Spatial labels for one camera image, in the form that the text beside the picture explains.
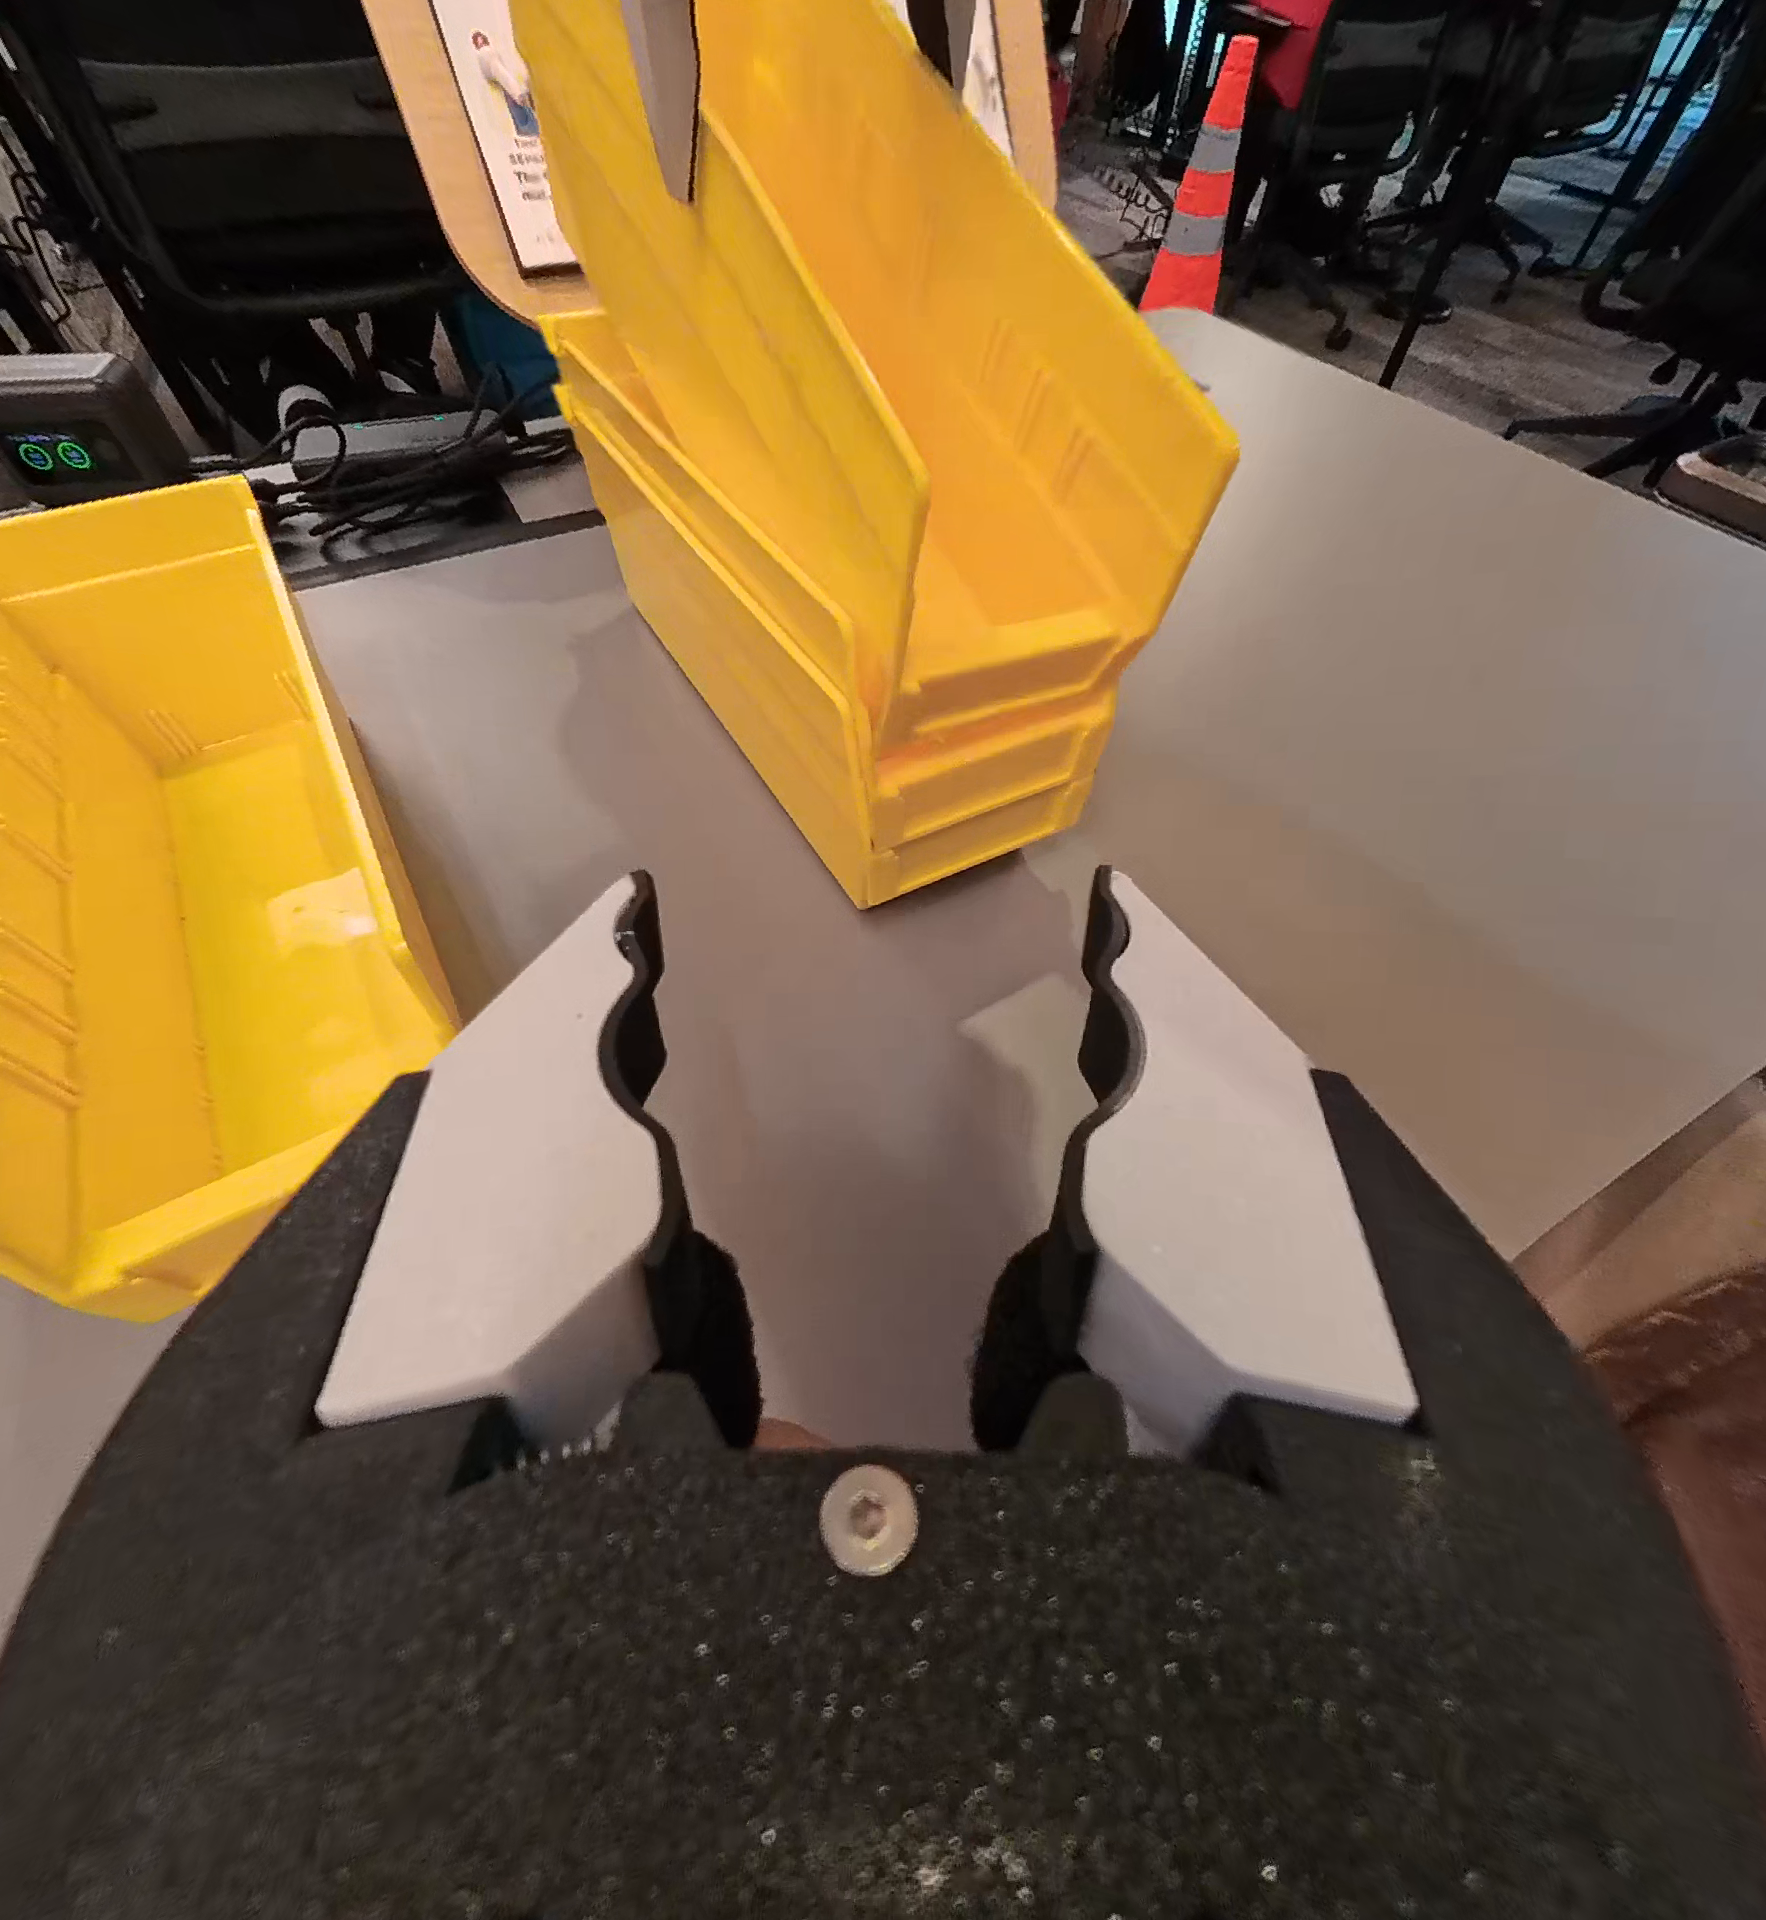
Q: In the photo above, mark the instruction sheet on wooden stand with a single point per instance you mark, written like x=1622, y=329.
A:
x=434, y=151

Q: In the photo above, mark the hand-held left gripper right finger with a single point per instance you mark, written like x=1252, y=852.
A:
x=1242, y=1201

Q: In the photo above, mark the black device green display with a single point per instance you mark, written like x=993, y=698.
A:
x=51, y=414

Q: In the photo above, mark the yellow plastic storage bin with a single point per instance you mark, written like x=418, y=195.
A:
x=973, y=858
x=973, y=375
x=1003, y=774
x=224, y=899

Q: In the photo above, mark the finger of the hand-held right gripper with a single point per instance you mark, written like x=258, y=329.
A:
x=666, y=91

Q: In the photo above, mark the black power adapter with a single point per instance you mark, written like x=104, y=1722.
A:
x=405, y=442

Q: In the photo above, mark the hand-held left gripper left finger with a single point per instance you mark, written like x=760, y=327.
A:
x=509, y=1201

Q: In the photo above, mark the black mesh office chair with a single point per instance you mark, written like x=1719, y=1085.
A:
x=254, y=151

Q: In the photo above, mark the orange traffic cone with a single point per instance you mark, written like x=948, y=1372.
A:
x=1206, y=179

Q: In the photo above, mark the blue plastic basket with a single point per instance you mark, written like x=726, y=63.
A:
x=502, y=362

